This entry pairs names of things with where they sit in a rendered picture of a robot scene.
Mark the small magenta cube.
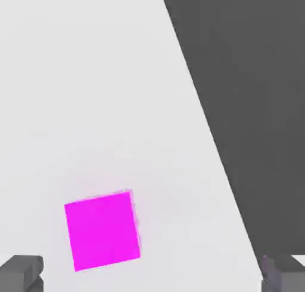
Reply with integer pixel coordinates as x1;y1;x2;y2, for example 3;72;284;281
64;188;142;273

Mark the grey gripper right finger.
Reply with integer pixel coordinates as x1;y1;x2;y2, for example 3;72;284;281
261;254;305;292

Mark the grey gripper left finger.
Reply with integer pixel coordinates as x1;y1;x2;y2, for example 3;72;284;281
0;254;45;292

